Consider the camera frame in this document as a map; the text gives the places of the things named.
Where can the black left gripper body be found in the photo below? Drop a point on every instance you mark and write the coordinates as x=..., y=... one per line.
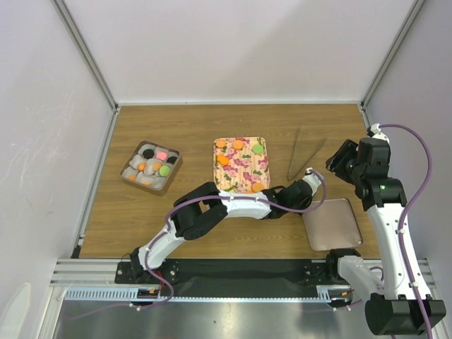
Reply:
x=301, y=205

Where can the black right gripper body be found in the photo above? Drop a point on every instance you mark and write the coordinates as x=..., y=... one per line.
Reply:
x=356, y=170

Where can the metal tongs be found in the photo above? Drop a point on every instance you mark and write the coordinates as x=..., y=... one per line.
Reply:
x=305, y=147

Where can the pink tin lid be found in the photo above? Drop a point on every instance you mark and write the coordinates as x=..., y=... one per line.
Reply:
x=332, y=226

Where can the black sandwich cookie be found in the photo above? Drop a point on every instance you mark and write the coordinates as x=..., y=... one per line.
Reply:
x=148, y=153
x=171, y=160

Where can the green round cookie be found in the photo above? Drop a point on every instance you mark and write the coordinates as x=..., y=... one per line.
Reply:
x=258, y=149
x=164, y=171

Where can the pink oval cookie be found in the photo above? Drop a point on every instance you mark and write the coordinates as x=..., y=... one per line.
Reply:
x=162, y=156

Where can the brown chip cookie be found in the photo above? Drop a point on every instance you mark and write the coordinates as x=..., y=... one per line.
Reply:
x=157, y=166

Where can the orange swirl cookie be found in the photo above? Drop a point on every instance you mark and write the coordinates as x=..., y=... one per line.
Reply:
x=142, y=167
x=224, y=161

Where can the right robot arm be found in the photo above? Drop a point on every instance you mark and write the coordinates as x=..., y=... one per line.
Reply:
x=401, y=303

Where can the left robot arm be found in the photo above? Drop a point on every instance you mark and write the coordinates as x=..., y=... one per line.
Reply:
x=198, y=212

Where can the floral serving tray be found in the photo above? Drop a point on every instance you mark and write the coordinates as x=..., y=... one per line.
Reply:
x=245, y=167

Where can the gold cookie tin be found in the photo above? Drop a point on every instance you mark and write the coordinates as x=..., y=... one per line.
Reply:
x=159, y=190

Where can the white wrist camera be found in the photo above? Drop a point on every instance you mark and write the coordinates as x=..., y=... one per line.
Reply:
x=374, y=131
x=312, y=177

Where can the grey slotted cable duct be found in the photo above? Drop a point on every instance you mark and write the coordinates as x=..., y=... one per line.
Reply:
x=313, y=294

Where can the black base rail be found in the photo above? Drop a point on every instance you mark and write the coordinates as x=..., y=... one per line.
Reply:
x=257, y=274

